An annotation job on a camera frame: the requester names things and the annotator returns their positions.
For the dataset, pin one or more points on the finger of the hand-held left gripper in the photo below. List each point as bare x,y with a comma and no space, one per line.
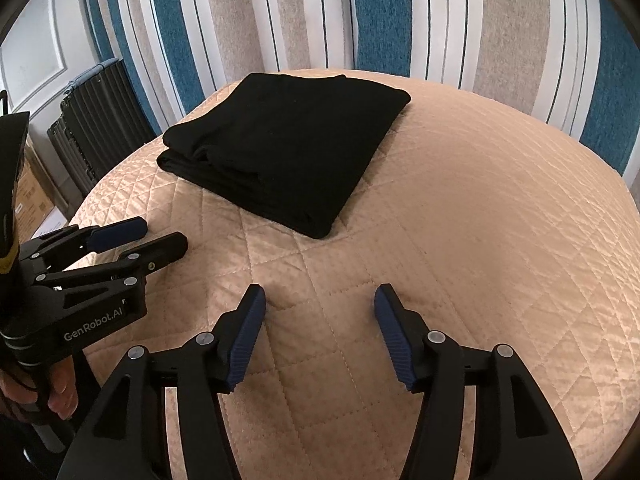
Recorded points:
120,232
160,250

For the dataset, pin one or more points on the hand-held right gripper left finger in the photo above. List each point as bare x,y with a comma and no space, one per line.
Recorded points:
245,345

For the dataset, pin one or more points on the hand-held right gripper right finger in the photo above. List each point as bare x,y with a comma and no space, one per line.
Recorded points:
395,345

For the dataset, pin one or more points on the black pants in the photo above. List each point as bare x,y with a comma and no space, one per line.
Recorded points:
280,150

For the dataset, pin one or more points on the person's left hand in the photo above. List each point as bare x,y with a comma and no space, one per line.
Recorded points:
62,390

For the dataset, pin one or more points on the small dark ribbed suitcase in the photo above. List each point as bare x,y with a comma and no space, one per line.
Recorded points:
72,160

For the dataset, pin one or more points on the cardboard box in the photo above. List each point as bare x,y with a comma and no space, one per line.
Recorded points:
37,195

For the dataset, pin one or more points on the large dark ribbed suitcase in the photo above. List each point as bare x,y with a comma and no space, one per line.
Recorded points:
107,110

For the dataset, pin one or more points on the beige quilted bedspread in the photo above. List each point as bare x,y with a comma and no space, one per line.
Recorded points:
475,235

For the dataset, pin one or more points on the blue striped fabric cover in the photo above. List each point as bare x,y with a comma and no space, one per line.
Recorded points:
380,10

